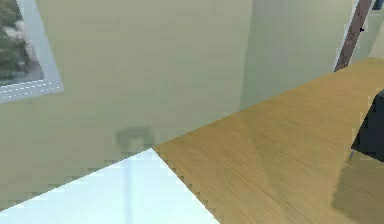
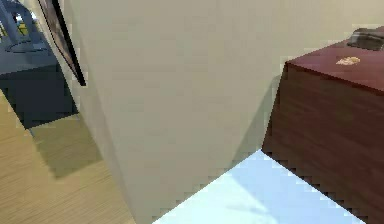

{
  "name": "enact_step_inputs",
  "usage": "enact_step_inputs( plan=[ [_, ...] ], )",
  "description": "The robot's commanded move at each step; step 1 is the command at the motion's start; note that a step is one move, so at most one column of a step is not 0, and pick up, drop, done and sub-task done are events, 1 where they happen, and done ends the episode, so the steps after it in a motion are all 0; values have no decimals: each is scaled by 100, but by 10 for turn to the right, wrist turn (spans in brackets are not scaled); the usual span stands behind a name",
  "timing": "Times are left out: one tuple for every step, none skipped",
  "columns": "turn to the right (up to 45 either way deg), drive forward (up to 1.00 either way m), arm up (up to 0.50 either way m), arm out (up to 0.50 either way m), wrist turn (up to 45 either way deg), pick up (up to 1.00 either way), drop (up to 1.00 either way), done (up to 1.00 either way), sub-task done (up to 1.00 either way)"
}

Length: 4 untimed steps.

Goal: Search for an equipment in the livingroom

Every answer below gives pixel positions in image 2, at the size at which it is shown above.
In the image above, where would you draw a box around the black framed wall picture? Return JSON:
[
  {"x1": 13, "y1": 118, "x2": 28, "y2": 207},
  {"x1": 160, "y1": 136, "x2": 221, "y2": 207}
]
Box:
[{"x1": 37, "y1": 0, "x2": 88, "y2": 87}]

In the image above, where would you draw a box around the grey blue chair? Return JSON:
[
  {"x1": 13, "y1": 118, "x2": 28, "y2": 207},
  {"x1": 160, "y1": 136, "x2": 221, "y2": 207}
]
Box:
[{"x1": 0, "y1": 0, "x2": 41, "y2": 46}]

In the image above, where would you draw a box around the dark grey flat object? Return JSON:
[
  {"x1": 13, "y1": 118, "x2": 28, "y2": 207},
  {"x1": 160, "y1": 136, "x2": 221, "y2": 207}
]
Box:
[{"x1": 346, "y1": 27, "x2": 384, "y2": 52}]

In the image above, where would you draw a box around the dark brown wooden cabinet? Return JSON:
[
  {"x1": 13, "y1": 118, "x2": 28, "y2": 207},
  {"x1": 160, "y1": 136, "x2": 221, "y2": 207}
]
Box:
[{"x1": 261, "y1": 26, "x2": 384, "y2": 224}]

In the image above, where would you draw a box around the small tan lump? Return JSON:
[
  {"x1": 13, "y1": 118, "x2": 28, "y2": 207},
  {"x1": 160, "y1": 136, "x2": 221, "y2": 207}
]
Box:
[{"x1": 335, "y1": 56, "x2": 362, "y2": 67}]

